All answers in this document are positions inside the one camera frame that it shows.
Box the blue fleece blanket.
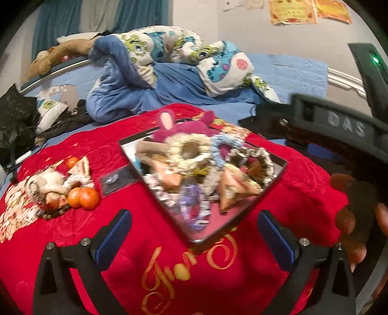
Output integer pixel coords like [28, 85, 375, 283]
[86, 36, 282, 123]

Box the cream scrunchie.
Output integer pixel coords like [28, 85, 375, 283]
[168, 135, 213, 165]

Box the white plush keychain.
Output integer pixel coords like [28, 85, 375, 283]
[26, 170, 69, 197]

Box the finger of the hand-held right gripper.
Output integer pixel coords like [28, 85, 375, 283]
[279, 119, 379, 182]

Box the white scrunchie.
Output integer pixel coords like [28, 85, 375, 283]
[62, 174, 94, 190]

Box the pink plush toy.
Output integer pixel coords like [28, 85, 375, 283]
[152, 110, 216, 143]

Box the large tangerine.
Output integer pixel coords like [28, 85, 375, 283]
[67, 187, 83, 209]
[79, 188, 100, 210]

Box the teal curtain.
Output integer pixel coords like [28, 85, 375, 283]
[112, 0, 169, 34]
[32, 0, 82, 61]

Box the cartoon printed quilt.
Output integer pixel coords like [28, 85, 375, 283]
[112, 26, 281, 103]

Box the brown scrunchie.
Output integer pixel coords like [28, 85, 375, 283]
[233, 148, 281, 182]

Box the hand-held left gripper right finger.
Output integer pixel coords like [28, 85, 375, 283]
[257, 210, 356, 315]

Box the dark beaded bracelet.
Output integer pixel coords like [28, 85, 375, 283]
[41, 205, 71, 219]

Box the beige fluffy hair clip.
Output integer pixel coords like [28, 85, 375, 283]
[135, 138, 170, 165]

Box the person's right hand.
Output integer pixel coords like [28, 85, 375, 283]
[329, 173, 388, 273]

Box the white bed frame trim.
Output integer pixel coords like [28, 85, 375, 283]
[327, 68, 367, 97]

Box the small cartoon pillow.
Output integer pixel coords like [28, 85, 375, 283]
[36, 85, 79, 134]

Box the small tan object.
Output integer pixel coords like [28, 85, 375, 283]
[45, 194, 68, 209]

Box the orange snack packet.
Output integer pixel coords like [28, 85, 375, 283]
[154, 165, 185, 190]

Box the black clothing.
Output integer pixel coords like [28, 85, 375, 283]
[35, 100, 94, 143]

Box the red embroidered blanket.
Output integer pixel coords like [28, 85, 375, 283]
[0, 103, 349, 315]

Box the black plastic bag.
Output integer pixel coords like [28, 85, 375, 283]
[0, 83, 40, 158]

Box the blue bed sheet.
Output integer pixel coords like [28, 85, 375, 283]
[20, 53, 329, 146]

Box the triangular snack packet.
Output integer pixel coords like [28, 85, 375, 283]
[67, 156, 93, 182]
[218, 170, 261, 209]

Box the yellow wall poster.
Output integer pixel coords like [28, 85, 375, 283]
[268, 0, 317, 25]

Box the light blue scrunchie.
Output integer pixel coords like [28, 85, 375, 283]
[210, 135, 243, 161]

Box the curved metal bed rail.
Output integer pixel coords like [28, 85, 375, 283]
[20, 57, 91, 93]

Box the orange wall poster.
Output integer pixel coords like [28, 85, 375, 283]
[315, 0, 354, 25]

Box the brown plush toy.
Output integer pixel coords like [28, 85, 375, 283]
[24, 32, 100, 82]

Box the black card packet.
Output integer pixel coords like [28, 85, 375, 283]
[99, 168, 137, 196]

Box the black box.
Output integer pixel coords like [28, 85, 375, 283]
[118, 133, 288, 243]

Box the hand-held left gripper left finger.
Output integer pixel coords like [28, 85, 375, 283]
[33, 209, 134, 315]

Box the black device with cable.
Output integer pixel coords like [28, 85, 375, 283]
[239, 104, 288, 138]

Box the purple scrunchie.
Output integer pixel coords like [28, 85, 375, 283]
[177, 185, 213, 228]

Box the pale lace scrunchie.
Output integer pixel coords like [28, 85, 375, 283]
[142, 174, 170, 206]

